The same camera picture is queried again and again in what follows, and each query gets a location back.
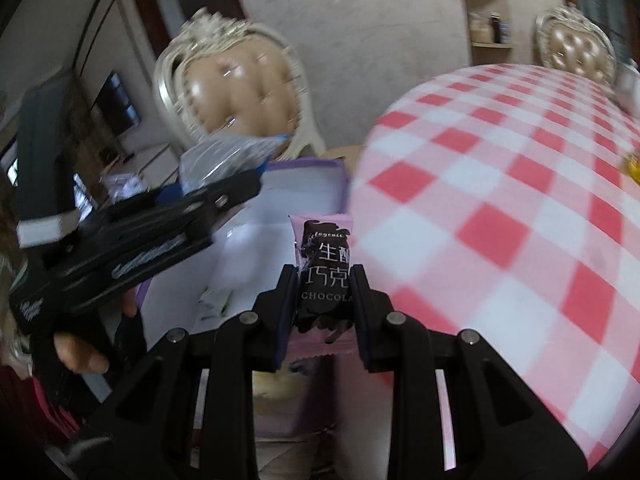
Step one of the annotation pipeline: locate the wooden corner shelf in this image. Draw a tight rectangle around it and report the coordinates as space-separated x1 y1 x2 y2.
457 0 516 66

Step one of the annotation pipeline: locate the red garment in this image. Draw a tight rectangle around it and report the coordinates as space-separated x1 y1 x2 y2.
0 365 81 446

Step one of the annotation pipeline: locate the person's left hand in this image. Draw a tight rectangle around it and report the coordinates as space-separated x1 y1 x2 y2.
52 285 148 376

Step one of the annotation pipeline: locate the wall-mounted television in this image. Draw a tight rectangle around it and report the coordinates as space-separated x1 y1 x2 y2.
95 70 142 138

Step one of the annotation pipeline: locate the clear bag of grains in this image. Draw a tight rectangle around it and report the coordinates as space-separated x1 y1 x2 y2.
470 12 493 45

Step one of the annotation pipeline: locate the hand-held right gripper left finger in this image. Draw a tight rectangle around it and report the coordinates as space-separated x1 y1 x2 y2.
65 264 301 480

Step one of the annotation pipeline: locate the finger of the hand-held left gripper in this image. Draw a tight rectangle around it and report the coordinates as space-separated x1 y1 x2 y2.
145 170 263 218

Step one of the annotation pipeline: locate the purple cardboard box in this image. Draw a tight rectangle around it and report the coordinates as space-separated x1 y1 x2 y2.
135 156 351 441

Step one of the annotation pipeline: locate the grey filling clear packet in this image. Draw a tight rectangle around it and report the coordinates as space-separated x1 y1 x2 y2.
179 132 293 196

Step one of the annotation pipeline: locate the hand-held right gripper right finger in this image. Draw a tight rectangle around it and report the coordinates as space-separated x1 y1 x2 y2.
350 265 591 480

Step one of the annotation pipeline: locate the beige tufted dining chair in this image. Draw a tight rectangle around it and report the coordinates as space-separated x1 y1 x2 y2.
151 7 326 161
534 4 618 86

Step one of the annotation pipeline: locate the pink black chocolate packet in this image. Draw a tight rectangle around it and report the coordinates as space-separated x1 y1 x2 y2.
287 212 356 361

